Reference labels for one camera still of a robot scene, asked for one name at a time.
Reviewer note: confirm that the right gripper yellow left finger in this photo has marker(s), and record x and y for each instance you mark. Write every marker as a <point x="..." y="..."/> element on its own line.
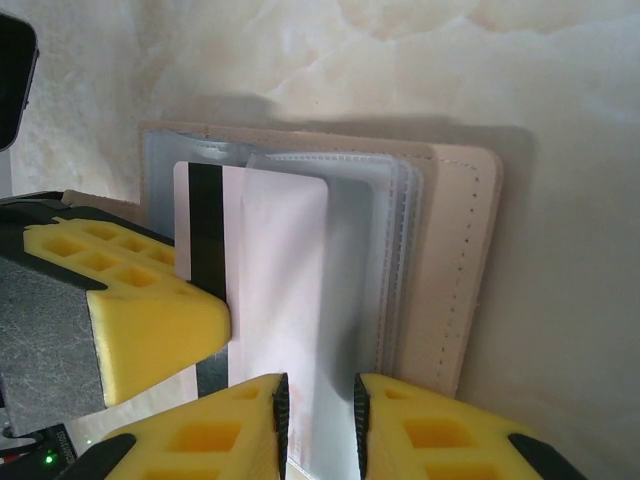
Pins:
<point x="200" y="440"/>

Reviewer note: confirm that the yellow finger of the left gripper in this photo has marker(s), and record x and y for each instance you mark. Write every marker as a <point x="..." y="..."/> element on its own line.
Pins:
<point x="150" y="325"/>
<point x="25" y="210"/>

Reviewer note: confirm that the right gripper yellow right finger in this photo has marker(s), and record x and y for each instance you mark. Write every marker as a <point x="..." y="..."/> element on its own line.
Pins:
<point x="440" y="440"/>

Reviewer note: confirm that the pale card black stripe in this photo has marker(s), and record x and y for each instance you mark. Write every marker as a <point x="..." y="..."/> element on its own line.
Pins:
<point x="280" y="275"/>

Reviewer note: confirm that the light blue box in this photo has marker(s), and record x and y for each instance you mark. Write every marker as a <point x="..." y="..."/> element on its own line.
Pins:
<point x="450" y="250"/>

